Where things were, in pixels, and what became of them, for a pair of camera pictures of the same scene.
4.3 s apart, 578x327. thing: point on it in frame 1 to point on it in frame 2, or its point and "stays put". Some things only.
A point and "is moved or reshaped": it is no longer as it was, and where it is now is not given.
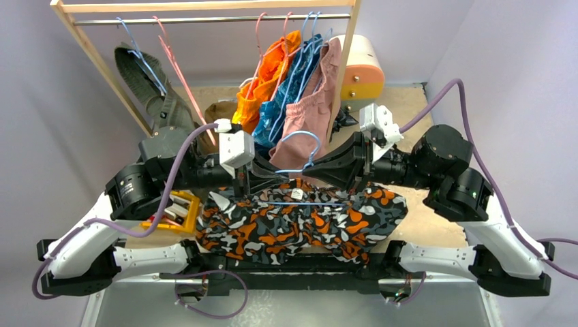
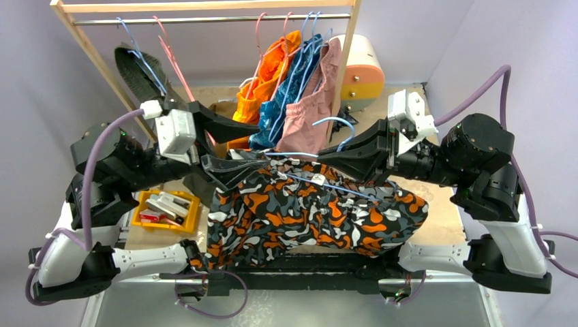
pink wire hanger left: (167, 45) stays put
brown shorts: (209, 141) stays put
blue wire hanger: (310, 164) to (350, 136)
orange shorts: (259, 90) stays put
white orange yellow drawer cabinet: (365, 78) stays put
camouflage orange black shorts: (285, 222) is moved or reshaped
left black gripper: (261, 175) to (221, 170)
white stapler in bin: (177, 209) stays put
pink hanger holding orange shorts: (262, 55) stays put
